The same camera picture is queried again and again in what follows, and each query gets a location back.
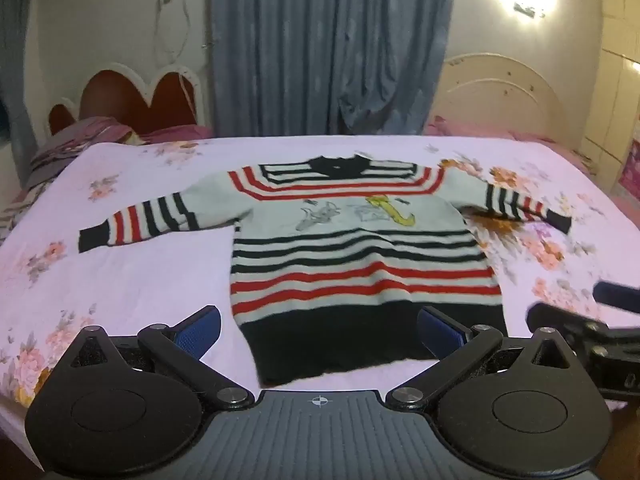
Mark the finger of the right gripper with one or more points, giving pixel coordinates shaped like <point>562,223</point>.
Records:
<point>617,296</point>
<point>569,324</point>

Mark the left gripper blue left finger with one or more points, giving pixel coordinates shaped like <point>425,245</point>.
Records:
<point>194,335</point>

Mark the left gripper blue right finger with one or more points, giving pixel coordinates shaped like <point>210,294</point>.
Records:
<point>442,335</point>

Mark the striped knit children sweater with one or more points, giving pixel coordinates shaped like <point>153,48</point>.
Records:
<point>333,258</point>

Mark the cream wardrobe with stickers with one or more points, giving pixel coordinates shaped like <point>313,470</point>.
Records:
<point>614,108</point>

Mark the pink floral bed sheet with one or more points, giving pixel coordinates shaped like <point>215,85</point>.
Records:
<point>50,290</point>

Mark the magenta pillow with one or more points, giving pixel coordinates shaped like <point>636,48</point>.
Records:
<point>177,134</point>

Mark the folded purple blanket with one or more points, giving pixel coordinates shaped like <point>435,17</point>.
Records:
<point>58,153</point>

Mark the cream arched headboard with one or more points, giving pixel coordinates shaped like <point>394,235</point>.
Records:
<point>489,90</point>

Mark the red heart-shaped headboard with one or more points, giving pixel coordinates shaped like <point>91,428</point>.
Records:
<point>172,98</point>

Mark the blue grey curtain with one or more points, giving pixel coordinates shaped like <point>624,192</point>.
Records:
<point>311,67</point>

